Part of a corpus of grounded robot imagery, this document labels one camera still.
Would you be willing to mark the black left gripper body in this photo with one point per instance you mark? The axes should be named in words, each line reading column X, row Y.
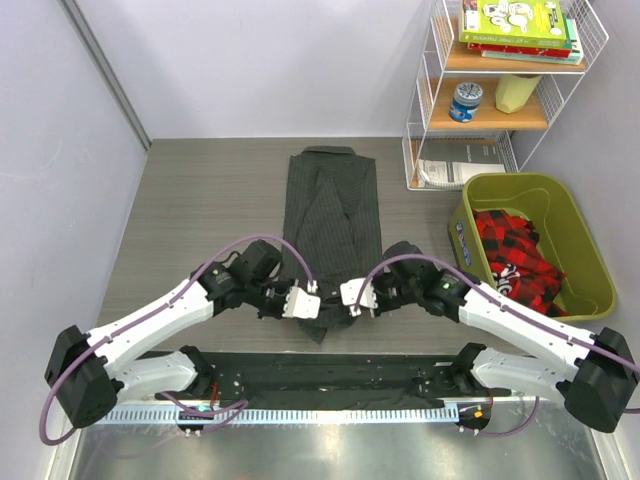
column 271, row 301

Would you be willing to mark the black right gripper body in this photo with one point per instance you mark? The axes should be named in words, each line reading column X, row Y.
column 387, row 292

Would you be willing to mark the grey pinstriped long sleeve shirt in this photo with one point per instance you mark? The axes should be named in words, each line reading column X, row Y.
column 332, row 219

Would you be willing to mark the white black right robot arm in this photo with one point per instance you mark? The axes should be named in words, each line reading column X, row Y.
column 443, row 290

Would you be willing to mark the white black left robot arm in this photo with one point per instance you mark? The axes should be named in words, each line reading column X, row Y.
column 227, row 281

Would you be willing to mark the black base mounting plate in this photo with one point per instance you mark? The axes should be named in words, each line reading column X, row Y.
column 324, row 382

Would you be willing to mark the red black plaid shirt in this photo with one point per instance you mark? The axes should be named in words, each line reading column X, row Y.
column 518, row 269

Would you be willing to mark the grey booklet with papers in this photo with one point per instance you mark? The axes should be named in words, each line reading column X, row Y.
column 449, row 164

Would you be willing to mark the olive green plastic bin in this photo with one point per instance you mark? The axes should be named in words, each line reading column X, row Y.
column 587, row 293

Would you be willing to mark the blue white tin can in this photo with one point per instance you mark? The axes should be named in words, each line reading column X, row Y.
column 466, row 100

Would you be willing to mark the pale yellow faceted vase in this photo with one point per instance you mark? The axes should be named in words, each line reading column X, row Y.
column 514, row 90

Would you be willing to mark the red book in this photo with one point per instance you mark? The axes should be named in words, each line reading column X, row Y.
column 521, row 50

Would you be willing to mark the teal book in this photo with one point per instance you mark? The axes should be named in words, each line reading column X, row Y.
column 571, row 56

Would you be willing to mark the green board game box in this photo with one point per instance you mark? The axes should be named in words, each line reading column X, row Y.
column 533, row 23

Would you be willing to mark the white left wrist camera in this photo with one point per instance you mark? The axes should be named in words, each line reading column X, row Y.
column 302, row 302

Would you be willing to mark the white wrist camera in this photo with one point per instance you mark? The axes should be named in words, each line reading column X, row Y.
column 357, row 295
column 302, row 302

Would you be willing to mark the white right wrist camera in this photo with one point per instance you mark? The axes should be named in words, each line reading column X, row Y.
column 357, row 295

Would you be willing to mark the aluminium extrusion rail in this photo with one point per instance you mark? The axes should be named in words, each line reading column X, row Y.
column 92, row 389

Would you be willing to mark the perforated cable duct strip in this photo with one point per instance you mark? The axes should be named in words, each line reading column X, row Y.
column 166, row 414

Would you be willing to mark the white wire shelf rack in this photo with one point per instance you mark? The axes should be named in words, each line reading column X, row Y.
column 495, row 73

